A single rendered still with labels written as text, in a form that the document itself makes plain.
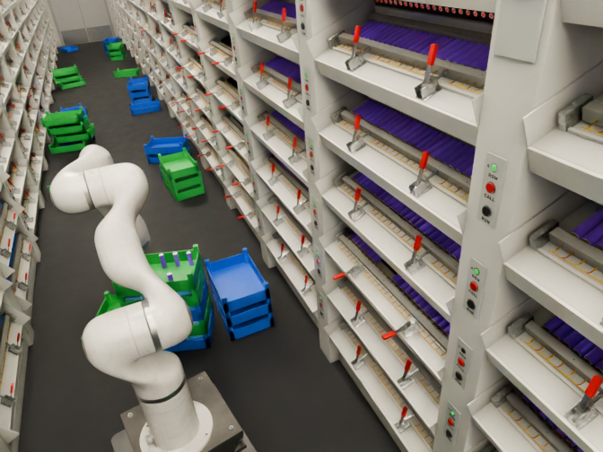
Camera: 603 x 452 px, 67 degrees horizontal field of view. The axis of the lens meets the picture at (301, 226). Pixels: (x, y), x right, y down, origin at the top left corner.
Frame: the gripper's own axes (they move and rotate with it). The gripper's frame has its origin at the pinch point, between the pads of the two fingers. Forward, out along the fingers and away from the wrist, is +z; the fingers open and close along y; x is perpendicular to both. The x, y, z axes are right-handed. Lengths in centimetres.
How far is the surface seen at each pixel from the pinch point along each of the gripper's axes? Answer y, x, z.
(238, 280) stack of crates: 40.8, -15.8, 18.5
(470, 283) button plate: 41, -90, -95
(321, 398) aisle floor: 41, -79, 7
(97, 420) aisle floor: -30, -41, 25
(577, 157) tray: 40, -89, -126
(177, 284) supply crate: 12.3, -17.2, -3.1
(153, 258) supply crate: 11.0, 3.9, 7.1
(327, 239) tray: 54, -45, -42
